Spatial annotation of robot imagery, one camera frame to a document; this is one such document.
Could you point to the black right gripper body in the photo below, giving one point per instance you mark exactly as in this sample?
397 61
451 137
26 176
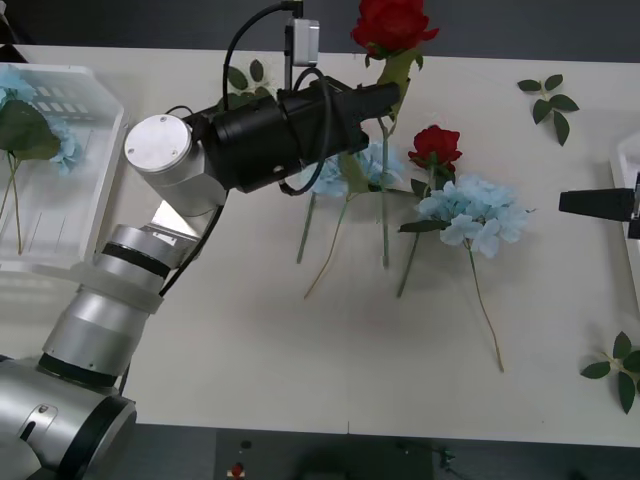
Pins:
636 205

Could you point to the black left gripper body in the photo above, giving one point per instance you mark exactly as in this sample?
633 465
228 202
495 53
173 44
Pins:
320 120

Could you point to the small red rose green stem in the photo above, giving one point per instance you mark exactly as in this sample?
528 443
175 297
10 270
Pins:
435 147

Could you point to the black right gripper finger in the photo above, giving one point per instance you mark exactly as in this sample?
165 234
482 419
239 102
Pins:
595 197
595 210

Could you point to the shallow white box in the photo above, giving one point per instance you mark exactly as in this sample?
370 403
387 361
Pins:
65 210

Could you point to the green leaf twig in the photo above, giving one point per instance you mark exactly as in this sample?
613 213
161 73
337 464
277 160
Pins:
257 70
625 387
562 102

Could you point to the large red rose green stem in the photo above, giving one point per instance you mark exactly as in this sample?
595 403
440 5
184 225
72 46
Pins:
390 22

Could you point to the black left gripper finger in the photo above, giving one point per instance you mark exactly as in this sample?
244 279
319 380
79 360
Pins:
375 107
377 92

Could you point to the pale blue flower long thin stem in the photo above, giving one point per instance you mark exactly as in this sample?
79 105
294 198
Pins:
475 210

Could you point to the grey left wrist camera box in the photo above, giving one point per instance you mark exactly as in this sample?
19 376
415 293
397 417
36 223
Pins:
305 42

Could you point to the pale blue flower large leaf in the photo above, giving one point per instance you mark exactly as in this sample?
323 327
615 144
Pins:
380 162

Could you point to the pale blue flower head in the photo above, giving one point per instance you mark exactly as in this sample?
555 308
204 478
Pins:
15 82

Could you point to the silver and black left arm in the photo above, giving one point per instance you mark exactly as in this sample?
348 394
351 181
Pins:
100 310

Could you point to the pale blue flower dark leaf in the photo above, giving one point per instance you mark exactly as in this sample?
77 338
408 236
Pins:
25 130

